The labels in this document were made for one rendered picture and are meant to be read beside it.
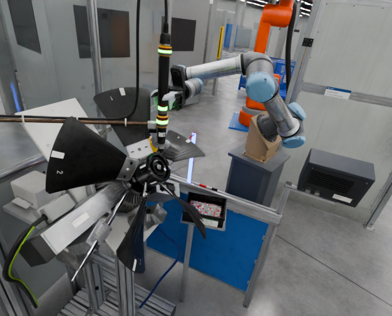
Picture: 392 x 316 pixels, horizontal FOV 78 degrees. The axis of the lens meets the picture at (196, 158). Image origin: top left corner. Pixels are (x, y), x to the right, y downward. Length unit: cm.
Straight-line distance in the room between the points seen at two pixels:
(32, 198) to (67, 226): 50
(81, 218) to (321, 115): 229
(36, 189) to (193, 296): 127
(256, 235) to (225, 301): 66
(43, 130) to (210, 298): 154
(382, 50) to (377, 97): 38
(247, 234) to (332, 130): 153
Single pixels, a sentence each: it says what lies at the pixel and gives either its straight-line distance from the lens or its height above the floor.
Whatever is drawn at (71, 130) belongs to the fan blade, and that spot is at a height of 140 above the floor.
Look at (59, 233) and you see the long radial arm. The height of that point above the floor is 112.
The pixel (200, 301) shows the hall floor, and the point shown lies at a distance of 199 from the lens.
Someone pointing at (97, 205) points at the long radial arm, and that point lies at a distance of 92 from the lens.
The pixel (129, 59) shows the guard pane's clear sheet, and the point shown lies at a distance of 194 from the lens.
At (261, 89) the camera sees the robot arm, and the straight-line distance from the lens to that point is 107.
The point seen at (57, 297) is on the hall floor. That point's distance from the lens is 210.
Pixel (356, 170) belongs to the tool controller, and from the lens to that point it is 123.
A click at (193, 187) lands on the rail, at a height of 85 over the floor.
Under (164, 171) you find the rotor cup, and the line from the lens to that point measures 93.
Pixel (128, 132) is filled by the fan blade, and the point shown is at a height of 130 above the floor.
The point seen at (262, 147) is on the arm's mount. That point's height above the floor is 110.
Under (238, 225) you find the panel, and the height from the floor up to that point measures 68.
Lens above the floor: 171
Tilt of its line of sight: 29 degrees down
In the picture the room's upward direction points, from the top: 7 degrees clockwise
